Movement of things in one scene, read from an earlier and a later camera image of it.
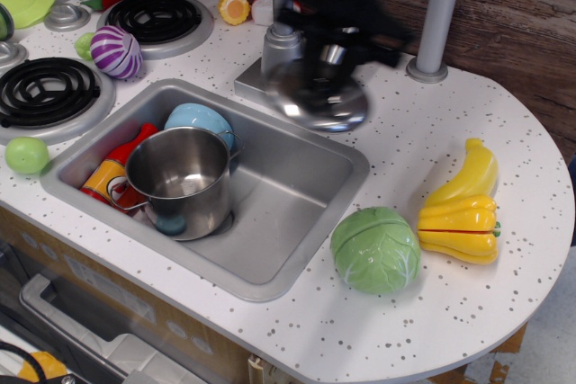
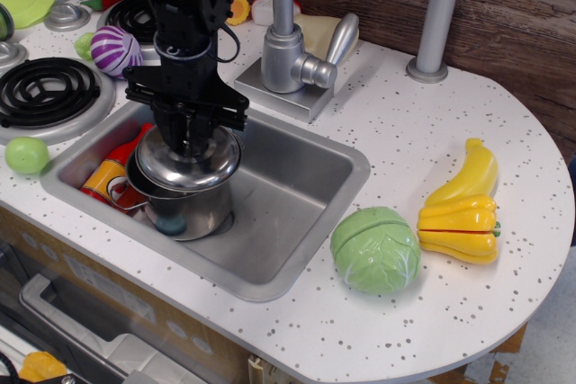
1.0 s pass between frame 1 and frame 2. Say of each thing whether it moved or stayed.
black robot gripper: moved
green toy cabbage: stayed
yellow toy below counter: stayed
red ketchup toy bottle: stayed
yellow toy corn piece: stayed
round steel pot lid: moved
